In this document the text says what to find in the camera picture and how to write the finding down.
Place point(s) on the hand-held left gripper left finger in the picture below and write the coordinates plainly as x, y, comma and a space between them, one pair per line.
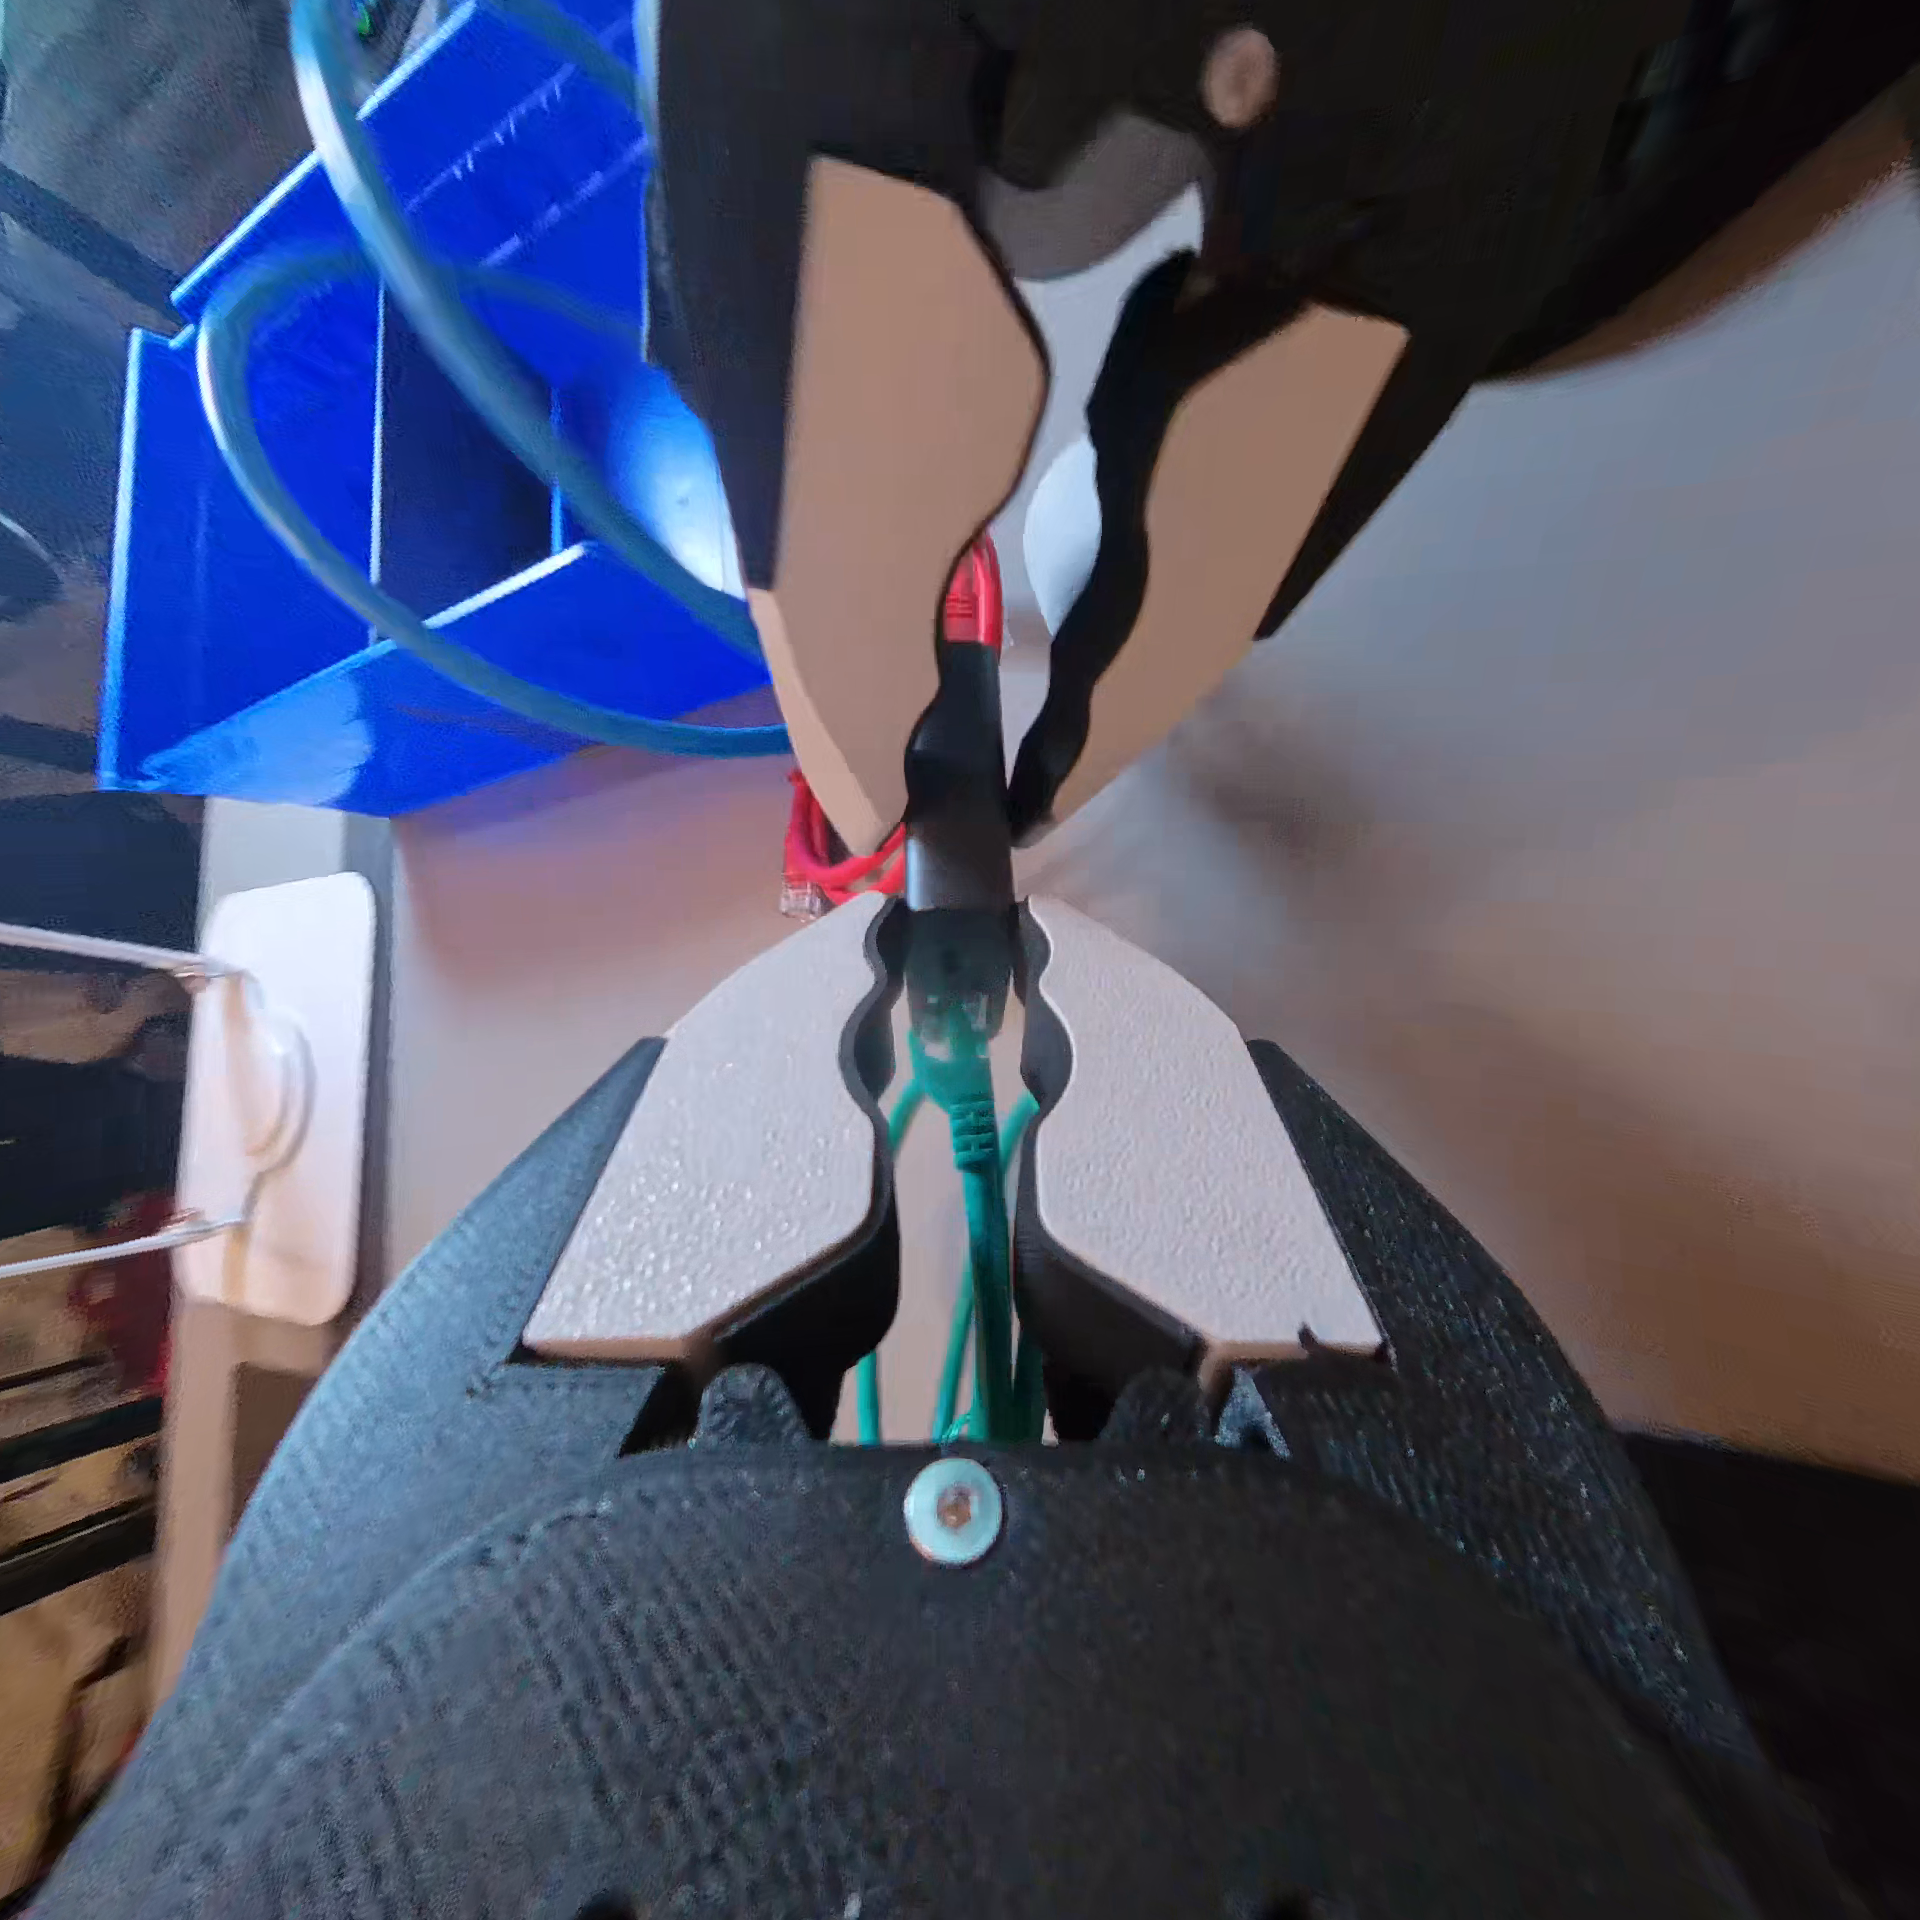
720, 1170

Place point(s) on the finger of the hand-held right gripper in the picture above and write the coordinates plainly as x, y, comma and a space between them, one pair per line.
885, 452
1260, 480

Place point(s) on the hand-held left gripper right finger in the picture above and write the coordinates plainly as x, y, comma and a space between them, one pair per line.
1185, 1170

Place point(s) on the black ethernet coupler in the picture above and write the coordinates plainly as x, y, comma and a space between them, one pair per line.
960, 797

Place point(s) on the blue plastic bin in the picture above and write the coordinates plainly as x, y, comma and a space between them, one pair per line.
254, 630

